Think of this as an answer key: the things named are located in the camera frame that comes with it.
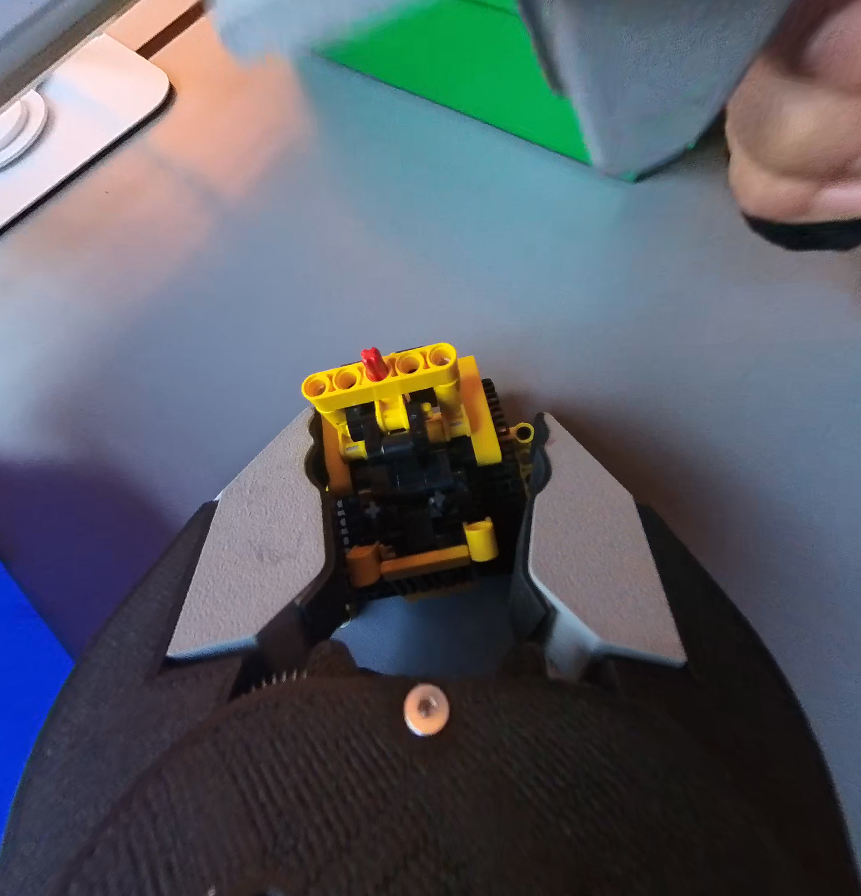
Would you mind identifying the stacked green plastic bins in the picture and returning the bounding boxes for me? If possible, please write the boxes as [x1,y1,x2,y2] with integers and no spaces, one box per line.
[311,0,698,184]

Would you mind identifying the silver monitor stand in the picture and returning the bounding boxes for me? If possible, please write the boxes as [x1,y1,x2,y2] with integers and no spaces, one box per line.
[0,31,174,242]

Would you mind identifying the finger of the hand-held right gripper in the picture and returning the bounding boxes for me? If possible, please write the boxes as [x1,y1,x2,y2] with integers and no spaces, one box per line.
[210,0,403,67]

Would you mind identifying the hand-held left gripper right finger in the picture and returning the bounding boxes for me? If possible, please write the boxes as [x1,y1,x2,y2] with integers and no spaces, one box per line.
[508,412,688,680]

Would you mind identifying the person's right hand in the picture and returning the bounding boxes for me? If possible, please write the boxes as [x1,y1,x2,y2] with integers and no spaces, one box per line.
[723,0,861,225]

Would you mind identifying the blue plastic bin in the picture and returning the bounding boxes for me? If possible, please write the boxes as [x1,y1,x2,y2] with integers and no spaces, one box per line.
[0,539,78,869]

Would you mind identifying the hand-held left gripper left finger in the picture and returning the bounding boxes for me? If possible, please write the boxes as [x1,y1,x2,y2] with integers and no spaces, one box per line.
[166,408,354,662]

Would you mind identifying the yellow and black lego model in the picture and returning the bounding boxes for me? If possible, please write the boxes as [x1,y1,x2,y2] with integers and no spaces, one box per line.
[301,342,540,603]

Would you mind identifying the silver monitor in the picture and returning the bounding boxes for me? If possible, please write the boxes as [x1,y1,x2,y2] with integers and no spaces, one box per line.
[0,0,151,106]

